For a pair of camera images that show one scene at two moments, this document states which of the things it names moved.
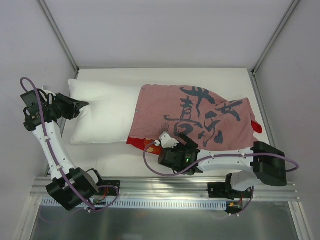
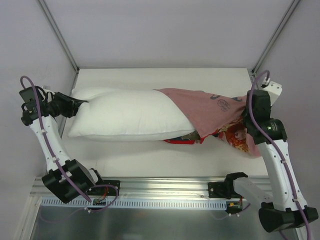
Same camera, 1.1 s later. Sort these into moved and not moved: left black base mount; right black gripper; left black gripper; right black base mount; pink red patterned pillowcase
Moved: right black gripper; pink red patterned pillowcase
Not moved: right black base mount; left black base mount; left black gripper
